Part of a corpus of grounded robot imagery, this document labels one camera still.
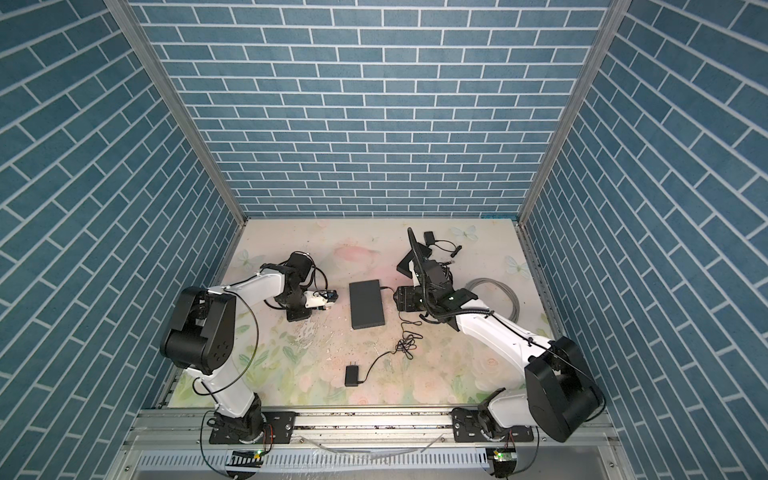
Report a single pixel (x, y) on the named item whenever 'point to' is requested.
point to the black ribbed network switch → (416, 255)
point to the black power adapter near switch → (429, 238)
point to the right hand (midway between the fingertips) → (400, 293)
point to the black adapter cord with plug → (454, 252)
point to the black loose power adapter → (351, 375)
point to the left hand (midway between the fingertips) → (304, 308)
